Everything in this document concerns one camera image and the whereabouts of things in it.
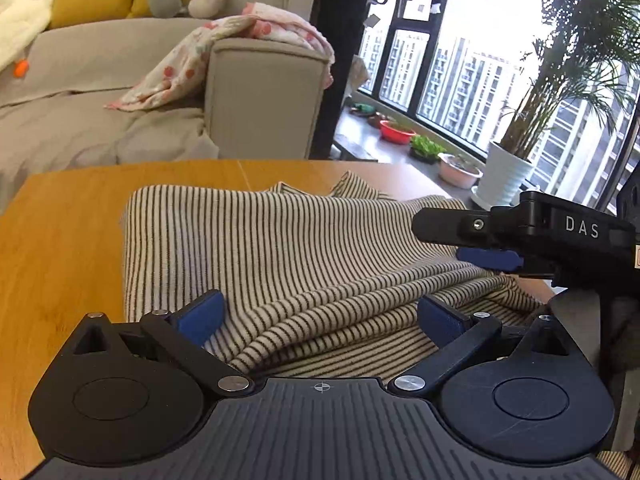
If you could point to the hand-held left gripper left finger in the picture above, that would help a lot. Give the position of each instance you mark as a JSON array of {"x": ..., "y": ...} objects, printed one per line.
[{"x": 202, "y": 317}]

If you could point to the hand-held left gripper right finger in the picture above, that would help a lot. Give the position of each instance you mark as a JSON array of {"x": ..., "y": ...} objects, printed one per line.
[{"x": 440, "y": 321}]

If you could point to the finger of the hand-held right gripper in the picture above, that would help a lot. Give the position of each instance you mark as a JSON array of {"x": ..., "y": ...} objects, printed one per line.
[
  {"x": 487, "y": 258},
  {"x": 450, "y": 227}
]

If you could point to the striped knit garment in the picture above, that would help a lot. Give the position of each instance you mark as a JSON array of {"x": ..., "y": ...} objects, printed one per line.
[{"x": 310, "y": 260}]

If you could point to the pink basin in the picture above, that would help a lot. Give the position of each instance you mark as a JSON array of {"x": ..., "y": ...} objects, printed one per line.
[{"x": 459, "y": 171}]

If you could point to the white ribbed plant pot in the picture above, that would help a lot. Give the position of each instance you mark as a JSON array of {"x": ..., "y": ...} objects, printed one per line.
[{"x": 505, "y": 175}]

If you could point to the green seedling tray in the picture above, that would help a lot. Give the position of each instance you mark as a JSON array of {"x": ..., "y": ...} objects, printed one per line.
[{"x": 425, "y": 147}]

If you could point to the red basin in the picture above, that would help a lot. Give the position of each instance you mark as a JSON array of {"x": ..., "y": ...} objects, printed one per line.
[{"x": 396, "y": 132}]

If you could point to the dark wooden bench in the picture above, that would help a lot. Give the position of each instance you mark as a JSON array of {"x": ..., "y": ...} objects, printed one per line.
[{"x": 352, "y": 146}]

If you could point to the brown bowl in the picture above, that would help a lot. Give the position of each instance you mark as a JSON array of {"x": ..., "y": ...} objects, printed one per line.
[{"x": 376, "y": 121}]

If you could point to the potted palm plant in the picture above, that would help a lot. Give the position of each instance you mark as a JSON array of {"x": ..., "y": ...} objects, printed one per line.
[{"x": 565, "y": 50}]

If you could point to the dark curtain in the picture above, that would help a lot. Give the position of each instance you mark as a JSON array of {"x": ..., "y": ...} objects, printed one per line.
[{"x": 340, "y": 50}]

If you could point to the pink floral blanket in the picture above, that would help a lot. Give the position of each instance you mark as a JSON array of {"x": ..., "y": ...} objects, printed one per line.
[{"x": 175, "y": 70}]

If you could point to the grey covered sofa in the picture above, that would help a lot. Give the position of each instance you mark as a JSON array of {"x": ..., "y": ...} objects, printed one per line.
[{"x": 75, "y": 85}]

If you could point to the white goose plush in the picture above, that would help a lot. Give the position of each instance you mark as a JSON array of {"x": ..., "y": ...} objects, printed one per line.
[{"x": 17, "y": 15}]

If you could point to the black window frame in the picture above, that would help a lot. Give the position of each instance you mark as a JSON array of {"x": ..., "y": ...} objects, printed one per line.
[{"x": 430, "y": 45}]

